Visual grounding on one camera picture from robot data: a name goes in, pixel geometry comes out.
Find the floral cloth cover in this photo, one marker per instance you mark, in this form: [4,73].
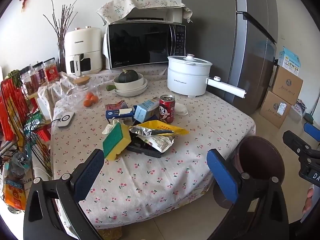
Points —
[120,7]

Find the brown round stool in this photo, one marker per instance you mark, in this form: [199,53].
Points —
[260,160]

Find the small orange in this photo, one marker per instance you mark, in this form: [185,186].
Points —
[89,95]
[86,103]
[94,99]

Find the cream air fryer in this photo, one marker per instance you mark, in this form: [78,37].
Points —
[82,42]

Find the crushed red can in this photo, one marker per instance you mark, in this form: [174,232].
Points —
[117,103]

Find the red cartoon drink can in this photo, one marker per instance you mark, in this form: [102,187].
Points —
[167,110]

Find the white paper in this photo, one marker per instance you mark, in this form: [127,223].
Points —
[108,127]

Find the small red box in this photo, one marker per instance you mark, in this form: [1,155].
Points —
[42,133]

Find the dried branches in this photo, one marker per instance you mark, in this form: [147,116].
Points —
[62,22]

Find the light blue printed box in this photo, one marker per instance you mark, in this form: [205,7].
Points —
[290,60]

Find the clear plastic bag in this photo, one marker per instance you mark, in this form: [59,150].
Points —
[20,162]

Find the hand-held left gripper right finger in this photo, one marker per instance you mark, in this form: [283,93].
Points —
[222,177]

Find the glass vase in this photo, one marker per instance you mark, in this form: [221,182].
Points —
[61,57]

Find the white electric cooking pot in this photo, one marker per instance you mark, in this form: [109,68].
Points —
[185,77]

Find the cream plate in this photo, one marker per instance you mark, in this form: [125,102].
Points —
[135,94]
[144,86]

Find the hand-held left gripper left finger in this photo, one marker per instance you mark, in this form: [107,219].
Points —
[88,172]

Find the white flat electronic device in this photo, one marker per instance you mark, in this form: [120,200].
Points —
[64,120]

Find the orange snack packet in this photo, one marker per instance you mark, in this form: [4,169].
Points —
[15,195]

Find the black microwave oven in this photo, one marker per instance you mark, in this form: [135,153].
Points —
[142,45]

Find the glass pitcher with bamboo lid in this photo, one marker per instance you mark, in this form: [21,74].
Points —
[81,90]

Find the silver foil snack bag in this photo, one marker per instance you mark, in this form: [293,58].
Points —
[140,130]

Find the dark green pumpkin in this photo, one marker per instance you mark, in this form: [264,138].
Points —
[128,77]

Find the yellow snack bag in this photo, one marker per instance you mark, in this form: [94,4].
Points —
[175,128]

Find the black plastic tray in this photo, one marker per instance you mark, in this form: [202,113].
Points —
[143,150]

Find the grey refrigerator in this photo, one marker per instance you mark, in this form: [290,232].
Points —
[212,30]

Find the yellow green sponge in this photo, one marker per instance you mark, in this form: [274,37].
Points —
[115,140]

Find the cherry print tablecloth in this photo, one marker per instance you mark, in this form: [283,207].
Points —
[150,180]

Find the small blue carton piece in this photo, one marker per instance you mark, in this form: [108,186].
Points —
[116,115]

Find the light blue carton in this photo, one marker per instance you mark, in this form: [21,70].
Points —
[146,111]

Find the white crumpled tissue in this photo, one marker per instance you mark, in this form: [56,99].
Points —
[181,110]

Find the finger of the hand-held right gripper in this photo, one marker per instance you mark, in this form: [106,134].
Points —
[312,131]
[295,141]

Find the person's right hand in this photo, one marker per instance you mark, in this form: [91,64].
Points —
[308,201]

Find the green packet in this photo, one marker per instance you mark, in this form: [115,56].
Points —
[35,120]

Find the white appliance under cloth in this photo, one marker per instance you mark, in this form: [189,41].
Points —
[155,13]

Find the red packet in rack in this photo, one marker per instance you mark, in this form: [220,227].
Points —
[7,120]

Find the brown cardboard box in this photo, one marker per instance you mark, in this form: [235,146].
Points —
[287,85]
[273,110]

